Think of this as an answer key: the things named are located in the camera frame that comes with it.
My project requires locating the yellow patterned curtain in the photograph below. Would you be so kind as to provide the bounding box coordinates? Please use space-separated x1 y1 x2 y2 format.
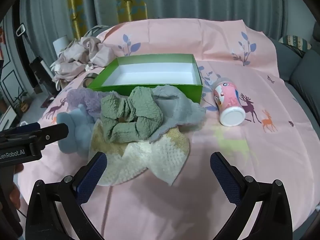
66 0 147 40

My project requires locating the striped pillow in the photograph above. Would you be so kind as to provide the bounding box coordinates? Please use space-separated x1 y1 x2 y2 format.
279 35 312 53

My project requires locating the purple fluffy cloth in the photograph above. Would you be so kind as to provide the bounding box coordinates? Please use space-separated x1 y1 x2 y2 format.
66 89 125 120

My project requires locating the grey knit cloth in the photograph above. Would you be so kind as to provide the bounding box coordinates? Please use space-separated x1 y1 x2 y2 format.
150 85 207 143

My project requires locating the pink printed canister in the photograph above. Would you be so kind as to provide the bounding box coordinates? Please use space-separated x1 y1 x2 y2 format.
212 79 247 127

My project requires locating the person's left hand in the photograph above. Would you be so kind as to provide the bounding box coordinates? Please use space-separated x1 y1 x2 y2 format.
6 164 24 209

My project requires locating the pink printed bedsheet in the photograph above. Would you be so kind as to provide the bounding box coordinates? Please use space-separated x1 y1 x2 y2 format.
17 17 320 240

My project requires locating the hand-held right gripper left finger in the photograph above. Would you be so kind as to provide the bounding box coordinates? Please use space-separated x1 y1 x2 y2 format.
25 151 108 240

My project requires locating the potted plant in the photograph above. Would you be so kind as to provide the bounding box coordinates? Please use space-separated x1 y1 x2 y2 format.
14 90 33 113

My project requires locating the white cylinder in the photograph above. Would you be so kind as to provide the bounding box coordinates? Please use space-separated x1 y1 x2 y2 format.
52 35 70 58

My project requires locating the light blue plush toy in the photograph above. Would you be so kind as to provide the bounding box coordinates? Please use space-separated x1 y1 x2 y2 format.
56 104 97 155

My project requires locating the green cardboard box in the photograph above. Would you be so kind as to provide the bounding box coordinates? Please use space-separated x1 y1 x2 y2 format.
87 54 203 104

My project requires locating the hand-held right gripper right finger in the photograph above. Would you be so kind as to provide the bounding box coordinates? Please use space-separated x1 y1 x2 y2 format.
210 151 293 240

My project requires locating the green plush toy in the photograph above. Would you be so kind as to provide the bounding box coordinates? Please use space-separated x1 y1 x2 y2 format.
101 86 164 143

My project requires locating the grey sofa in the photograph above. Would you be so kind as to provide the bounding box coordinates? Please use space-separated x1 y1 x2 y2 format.
270 22 320 113

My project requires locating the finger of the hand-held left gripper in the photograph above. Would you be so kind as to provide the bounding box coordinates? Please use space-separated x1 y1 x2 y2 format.
0 122 41 137
29 123 69 155

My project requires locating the cream white knit towel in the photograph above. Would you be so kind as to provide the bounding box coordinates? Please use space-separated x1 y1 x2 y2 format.
89 122 190 187

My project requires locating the black device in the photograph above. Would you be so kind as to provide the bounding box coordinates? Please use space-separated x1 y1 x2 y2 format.
29 56 59 97

